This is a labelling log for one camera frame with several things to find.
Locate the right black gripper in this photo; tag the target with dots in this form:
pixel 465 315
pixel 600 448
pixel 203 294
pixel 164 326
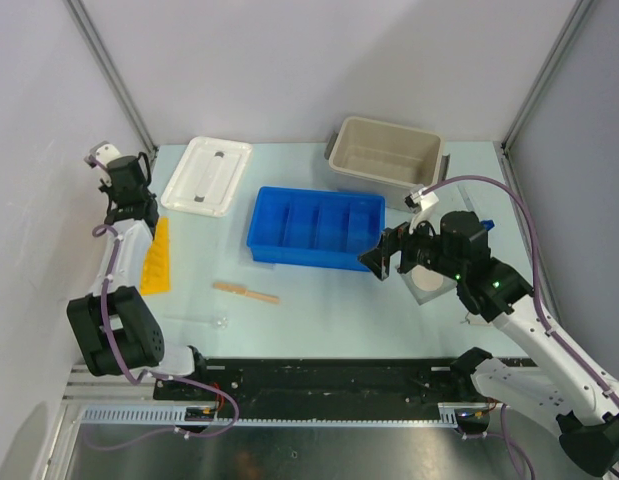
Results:
pixel 399 238

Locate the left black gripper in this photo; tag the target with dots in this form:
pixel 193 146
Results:
pixel 108 190

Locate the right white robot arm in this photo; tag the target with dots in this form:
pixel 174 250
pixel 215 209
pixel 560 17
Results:
pixel 579 401

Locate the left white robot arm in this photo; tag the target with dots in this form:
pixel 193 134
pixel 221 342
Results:
pixel 116 332

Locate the white plastic bin lid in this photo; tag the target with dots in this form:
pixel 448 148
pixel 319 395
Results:
pixel 207 177

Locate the yellow test tube rack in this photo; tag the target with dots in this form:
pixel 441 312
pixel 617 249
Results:
pixel 156 278

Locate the blue divided plastic tray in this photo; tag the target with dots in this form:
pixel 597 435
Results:
pixel 315 228

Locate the beige plastic storage bin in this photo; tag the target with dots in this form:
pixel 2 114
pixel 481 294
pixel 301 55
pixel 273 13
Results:
pixel 386 159

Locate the clay pipe triangle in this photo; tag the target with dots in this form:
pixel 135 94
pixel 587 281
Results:
pixel 475 320

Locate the wooden test tube clamp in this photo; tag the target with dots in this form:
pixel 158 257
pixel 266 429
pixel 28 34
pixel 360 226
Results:
pixel 245 292

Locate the wire gauze with ceramic centre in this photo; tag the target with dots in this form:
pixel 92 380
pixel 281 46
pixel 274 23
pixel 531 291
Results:
pixel 426 285

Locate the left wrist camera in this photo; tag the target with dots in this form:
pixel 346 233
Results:
pixel 101 155

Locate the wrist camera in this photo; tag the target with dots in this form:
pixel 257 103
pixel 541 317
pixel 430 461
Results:
pixel 101 155
pixel 421 204

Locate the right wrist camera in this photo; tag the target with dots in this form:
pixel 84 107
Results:
pixel 421 204

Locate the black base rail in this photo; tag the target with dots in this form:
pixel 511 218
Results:
pixel 338 386

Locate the white slotted cable duct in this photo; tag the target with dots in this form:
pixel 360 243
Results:
pixel 443 415

